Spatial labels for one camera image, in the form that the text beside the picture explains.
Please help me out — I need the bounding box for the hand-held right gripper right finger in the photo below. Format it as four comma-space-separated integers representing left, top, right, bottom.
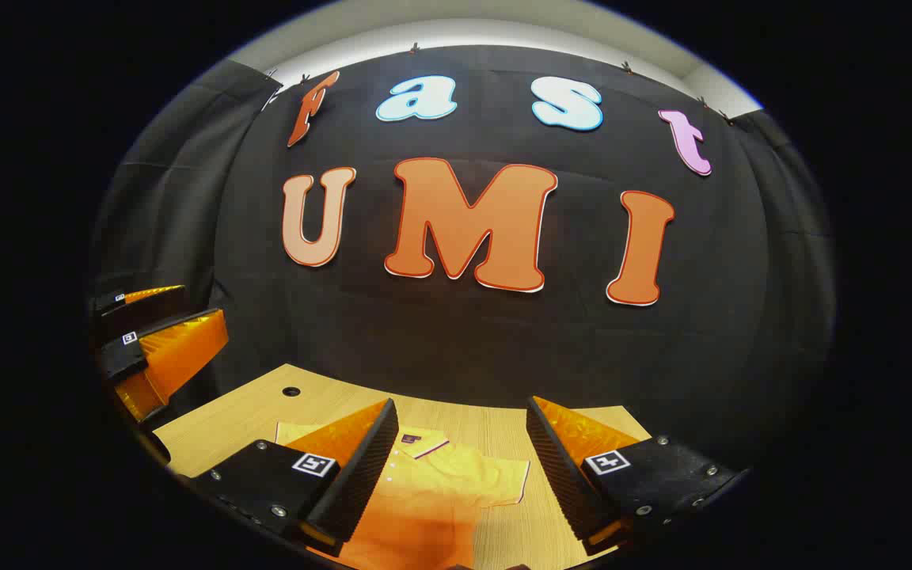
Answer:
526, 396, 748, 557

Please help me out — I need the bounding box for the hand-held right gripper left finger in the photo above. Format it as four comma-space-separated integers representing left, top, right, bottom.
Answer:
187, 398, 400, 557

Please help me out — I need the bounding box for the orange T-shirt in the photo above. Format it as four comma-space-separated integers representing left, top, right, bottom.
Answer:
275, 422, 532, 570

